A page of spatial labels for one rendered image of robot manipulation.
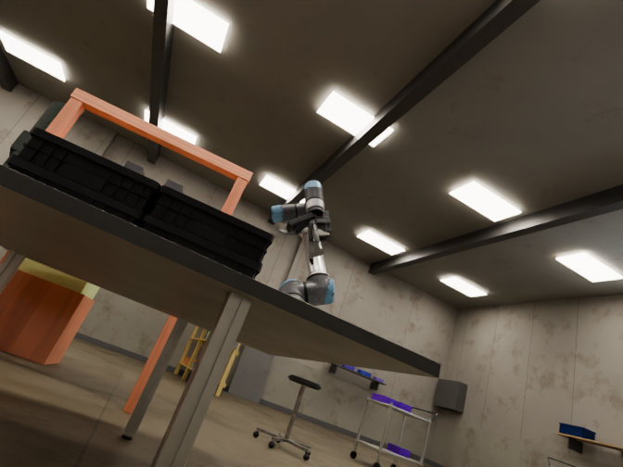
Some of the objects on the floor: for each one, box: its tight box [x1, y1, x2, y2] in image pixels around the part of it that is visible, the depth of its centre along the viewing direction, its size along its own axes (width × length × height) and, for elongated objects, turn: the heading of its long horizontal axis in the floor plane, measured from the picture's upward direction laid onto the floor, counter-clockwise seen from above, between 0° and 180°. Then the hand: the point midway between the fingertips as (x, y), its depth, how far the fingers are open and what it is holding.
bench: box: [0, 164, 441, 467], centre depth 145 cm, size 160×160×70 cm
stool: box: [253, 374, 322, 461], centre depth 381 cm, size 59×62×66 cm
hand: (313, 254), depth 139 cm, fingers open, 14 cm apart
